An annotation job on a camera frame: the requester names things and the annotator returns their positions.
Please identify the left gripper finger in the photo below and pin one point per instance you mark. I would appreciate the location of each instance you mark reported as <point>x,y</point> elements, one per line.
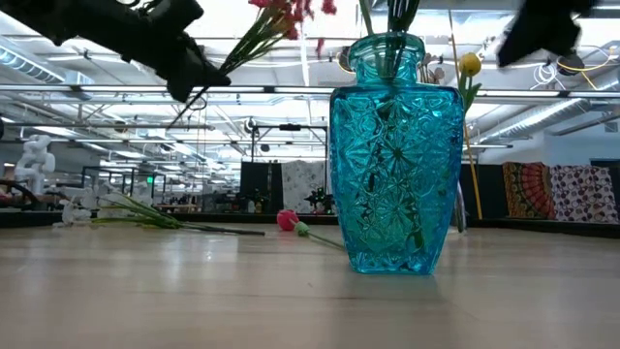
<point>186,82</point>
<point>208,68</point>

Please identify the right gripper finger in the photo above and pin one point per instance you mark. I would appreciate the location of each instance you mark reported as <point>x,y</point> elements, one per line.
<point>514,46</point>

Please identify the yellow artificial tulip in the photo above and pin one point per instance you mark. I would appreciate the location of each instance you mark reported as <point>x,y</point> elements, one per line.
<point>470,64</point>

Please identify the red artificial flower bunch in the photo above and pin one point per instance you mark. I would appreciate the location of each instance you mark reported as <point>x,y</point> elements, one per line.
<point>264,31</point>

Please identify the blue cut glass vase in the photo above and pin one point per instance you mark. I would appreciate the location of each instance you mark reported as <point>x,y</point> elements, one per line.
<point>397,184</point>

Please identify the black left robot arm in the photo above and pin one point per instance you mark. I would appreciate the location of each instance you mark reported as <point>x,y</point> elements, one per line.
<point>72,19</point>

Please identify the clear glass vase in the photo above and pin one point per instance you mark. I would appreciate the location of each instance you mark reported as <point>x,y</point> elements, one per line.
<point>460,213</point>

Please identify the orange patterned cloth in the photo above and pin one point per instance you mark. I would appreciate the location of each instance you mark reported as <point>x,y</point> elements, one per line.
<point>528,189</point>

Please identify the black partition panel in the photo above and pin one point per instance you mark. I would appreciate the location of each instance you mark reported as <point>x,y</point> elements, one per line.
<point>491,194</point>

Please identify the white floral cloth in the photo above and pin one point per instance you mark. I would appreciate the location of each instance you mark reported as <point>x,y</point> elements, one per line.
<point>302,184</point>

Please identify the white purple dotted cloth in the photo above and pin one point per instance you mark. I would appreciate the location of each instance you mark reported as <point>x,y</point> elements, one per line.
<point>583,191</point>

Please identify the white robot figure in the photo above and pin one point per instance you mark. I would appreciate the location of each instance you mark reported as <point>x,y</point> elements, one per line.
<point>34,160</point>

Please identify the black metal table frame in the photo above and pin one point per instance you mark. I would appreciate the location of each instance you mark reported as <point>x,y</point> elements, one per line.
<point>29,219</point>

